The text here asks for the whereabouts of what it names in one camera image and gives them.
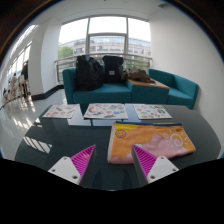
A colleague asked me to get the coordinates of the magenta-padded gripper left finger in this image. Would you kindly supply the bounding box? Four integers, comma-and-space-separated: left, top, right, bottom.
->
47, 143, 98, 189

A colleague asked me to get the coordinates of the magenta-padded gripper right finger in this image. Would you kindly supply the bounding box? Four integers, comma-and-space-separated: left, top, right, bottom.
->
130, 144, 180, 188

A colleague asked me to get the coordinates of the white sticker sheet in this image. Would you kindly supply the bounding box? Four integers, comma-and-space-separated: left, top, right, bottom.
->
83, 102, 129, 121
132, 103, 173, 121
42, 103, 81, 120

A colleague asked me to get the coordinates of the teal wooden-topped side table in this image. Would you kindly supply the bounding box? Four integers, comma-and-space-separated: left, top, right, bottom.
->
126, 78, 171, 105

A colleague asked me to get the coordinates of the teal armchair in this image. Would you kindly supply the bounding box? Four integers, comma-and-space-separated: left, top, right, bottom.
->
147, 68, 200, 110

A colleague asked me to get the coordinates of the teal two-seat sofa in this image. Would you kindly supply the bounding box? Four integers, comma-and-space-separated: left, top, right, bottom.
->
62, 67, 134, 105

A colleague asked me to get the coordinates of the brown crumpled jacket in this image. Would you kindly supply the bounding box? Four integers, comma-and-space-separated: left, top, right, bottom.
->
121, 66, 156, 84

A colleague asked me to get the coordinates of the large black backpack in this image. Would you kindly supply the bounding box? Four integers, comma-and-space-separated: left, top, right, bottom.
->
75, 55, 104, 92

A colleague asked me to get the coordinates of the person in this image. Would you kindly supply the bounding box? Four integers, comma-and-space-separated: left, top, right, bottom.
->
9, 73, 20, 99
21, 61, 30, 83

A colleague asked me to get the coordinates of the metal window railing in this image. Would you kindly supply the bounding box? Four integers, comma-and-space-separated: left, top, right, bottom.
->
54, 53, 154, 84

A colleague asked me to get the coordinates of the black backpack with label patch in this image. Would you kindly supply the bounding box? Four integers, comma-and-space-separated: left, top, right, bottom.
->
101, 55, 125, 84

